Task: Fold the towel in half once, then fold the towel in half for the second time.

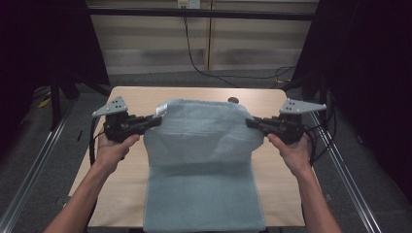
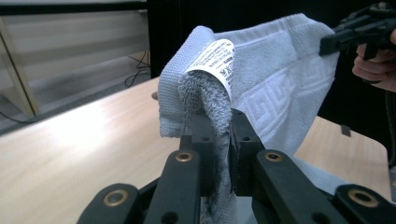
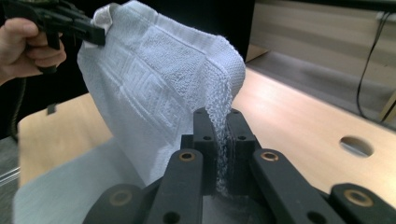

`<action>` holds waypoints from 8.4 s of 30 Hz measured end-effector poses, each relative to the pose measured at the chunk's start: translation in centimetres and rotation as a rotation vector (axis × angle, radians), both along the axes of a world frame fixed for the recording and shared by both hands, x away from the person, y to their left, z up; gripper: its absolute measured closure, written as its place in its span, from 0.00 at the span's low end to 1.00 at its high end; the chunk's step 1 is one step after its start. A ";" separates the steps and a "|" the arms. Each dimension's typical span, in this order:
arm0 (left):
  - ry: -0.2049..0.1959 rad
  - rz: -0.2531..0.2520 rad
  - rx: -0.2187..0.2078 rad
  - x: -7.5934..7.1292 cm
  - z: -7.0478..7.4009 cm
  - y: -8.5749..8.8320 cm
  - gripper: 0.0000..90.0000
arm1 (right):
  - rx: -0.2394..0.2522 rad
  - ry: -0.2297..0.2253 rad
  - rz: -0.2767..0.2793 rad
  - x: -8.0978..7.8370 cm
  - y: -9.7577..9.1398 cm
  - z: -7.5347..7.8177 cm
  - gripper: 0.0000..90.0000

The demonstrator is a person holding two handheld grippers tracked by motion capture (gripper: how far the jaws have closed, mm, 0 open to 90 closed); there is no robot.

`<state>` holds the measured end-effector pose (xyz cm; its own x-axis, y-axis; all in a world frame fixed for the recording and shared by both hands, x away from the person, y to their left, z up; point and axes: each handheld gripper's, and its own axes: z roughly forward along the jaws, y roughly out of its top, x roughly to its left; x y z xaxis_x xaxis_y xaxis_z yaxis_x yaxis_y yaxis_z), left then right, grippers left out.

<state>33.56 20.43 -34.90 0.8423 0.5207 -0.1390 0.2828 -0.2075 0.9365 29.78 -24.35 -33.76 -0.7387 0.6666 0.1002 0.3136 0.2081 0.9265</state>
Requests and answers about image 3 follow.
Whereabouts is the white terry towel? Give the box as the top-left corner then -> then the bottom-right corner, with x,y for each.
0,0 -> 257,141

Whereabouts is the light blue towel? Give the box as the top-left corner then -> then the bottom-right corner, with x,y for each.
12,0 -> 269,224

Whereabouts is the black wall cable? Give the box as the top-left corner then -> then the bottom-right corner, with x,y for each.
355,11 -> 392,119

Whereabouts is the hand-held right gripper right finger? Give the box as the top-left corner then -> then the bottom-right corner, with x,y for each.
226,108 -> 262,198

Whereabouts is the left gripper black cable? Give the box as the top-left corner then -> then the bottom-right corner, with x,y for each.
9,77 -> 28,142

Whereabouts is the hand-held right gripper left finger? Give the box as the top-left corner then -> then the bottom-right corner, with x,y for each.
180,106 -> 218,196

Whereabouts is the metal floor rail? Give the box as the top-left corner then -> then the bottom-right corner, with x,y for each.
0,166 -> 21,189

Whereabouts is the white wall outlet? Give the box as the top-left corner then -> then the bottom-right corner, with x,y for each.
375,10 -> 396,23

